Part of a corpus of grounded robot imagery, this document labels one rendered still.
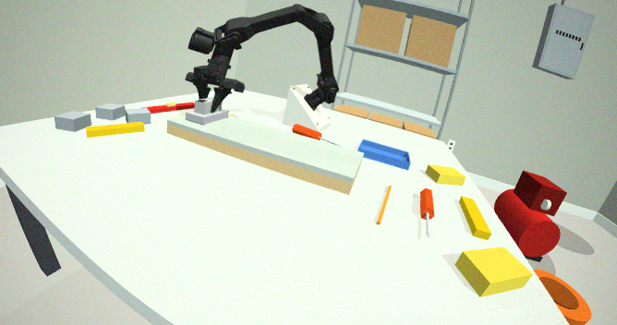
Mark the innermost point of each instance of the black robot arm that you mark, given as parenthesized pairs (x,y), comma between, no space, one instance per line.
(238,30)

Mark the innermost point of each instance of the white panel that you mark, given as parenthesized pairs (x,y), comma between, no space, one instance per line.
(314,161)

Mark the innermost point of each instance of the blue rectangular tray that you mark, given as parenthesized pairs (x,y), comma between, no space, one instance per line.
(384,154)

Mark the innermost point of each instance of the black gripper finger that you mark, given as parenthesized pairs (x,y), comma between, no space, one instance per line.
(219,96)
(202,91)

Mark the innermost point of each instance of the red spirit level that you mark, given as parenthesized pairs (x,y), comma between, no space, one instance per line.
(170,107)

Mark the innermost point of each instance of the yellow flat bar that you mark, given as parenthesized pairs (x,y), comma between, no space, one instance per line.
(99,131)
(474,218)

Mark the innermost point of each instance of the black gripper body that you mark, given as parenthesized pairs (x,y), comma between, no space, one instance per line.
(223,83)

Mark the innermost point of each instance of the yellow flat block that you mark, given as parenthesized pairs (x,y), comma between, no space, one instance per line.
(491,271)
(445,175)

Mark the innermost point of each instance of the orange-handled screwdriver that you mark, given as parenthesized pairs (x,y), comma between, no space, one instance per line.
(307,132)
(426,207)

